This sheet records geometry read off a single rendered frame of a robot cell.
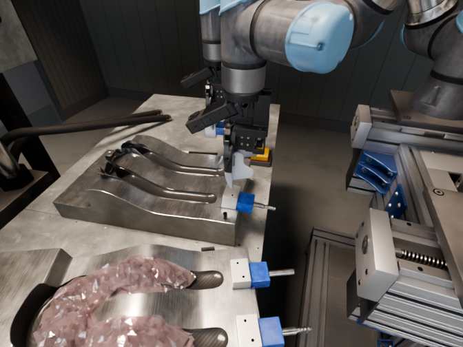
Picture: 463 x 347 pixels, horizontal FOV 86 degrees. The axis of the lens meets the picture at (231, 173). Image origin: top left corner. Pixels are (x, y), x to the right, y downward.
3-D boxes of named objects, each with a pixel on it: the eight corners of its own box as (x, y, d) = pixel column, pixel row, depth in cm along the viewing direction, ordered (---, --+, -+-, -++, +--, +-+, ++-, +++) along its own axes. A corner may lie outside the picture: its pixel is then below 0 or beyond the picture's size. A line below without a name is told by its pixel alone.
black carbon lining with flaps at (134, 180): (227, 173, 75) (227, 146, 69) (213, 213, 63) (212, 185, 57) (121, 160, 80) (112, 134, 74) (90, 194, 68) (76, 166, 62)
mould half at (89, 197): (249, 180, 83) (251, 146, 74) (234, 246, 63) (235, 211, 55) (112, 162, 91) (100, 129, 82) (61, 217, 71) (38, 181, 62)
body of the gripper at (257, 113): (263, 158, 49) (269, 99, 41) (220, 153, 50) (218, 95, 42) (266, 138, 54) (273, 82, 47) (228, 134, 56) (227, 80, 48)
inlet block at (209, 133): (246, 133, 86) (246, 120, 83) (243, 141, 83) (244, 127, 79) (209, 130, 88) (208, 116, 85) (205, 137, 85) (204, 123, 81)
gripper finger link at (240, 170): (251, 197, 52) (255, 155, 48) (223, 193, 53) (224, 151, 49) (252, 190, 55) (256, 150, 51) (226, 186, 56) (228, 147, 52)
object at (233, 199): (273, 209, 65) (278, 194, 62) (272, 223, 61) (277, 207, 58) (224, 199, 66) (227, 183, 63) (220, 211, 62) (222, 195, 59)
